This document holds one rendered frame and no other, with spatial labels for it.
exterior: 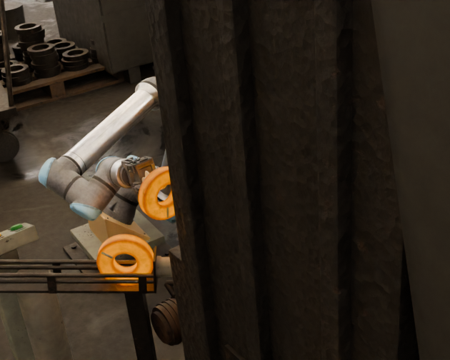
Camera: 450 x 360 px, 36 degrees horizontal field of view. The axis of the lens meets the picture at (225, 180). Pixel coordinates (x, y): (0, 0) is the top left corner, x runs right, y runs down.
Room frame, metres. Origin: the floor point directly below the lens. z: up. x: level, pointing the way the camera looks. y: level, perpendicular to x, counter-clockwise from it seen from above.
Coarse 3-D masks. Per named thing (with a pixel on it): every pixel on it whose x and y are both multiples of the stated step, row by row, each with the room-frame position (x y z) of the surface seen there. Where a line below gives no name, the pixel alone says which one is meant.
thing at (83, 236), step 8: (136, 216) 2.74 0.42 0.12; (88, 224) 2.72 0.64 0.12; (144, 224) 2.67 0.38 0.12; (152, 224) 2.66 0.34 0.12; (72, 232) 2.66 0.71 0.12; (80, 232) 2.66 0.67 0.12; (88, 232) 2.65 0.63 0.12; (152, 232) 2.60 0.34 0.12; (160, 232) 2.59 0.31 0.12; (80, 240) 2.59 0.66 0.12; (88, 240) 2.59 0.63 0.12; (96, 240) 2.58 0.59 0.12; (152, 240) 2.54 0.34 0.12; (160, 240) 2.55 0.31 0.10; (88, 248) 2.52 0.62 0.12; (96, 248) 2.52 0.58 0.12; (88, 256) 2.51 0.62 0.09; (96, 256) 2.45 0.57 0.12; (120, 256) 2.46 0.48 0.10; (128, 256) 2.48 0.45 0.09; (96, 264) 2.42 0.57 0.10
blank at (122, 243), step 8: (112, 240) 1.57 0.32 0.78; (120, 240) 1.56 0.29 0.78; (128, 240) 1.56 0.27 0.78; (136, 240) 1.57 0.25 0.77; (104, 248) 1.56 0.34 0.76; (112, 248) 1.56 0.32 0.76; (120, 248) 1.56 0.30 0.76; (128, 248) 1.56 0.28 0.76; (136, 248) 1.56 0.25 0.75; (144, 248) 1.56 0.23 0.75; (104, 256) 1.56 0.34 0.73; (112, 256) 1.56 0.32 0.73; (136, 256) 1.56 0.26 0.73; (144, 256) 1.56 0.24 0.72; (152, 256) 1.57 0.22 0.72; (104, 264) 1.56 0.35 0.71; (112, 264) 1.56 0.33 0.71; (136, 264) 1.56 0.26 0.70; (144, 264) 1.56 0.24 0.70; (152, 264) 1.56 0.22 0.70; (104, 272) 1.56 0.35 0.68; (112, 272) 1.56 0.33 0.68; (120, 272) 1.56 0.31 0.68; (128, 272) 1.56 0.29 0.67; (136, 272) 1.56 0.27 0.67; (144, 272) 1.56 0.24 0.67
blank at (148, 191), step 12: (168, 168) 1.72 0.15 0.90; (144, 180) 1.69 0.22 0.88; (156, 180) 1.68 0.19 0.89; (168, 180) 1.71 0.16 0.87; (144, 192) 1.67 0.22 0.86; (156, 192) 1.68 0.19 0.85; (144, 204) 1.66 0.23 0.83; (156, 204) 1.68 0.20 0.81; (168, 204) 1.70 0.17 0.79; (156, 216) 1.68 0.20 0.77; (168, 216) 1.70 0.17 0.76
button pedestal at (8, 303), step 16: (0, 240) 1.88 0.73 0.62; (16, 240) 1.90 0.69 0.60; (32, 240) 1.92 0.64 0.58; (0, 256) 1.89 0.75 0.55; (16, 256) 1.92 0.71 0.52; (0, 272) 1.88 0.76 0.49; (0, 304) 1.88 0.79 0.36; (16, 304) 1.89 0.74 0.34; (16, 320) 1.89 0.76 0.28; (16, 336) 1.88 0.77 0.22; (16, 352) 1.87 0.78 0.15; (32, 352) 1.90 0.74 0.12
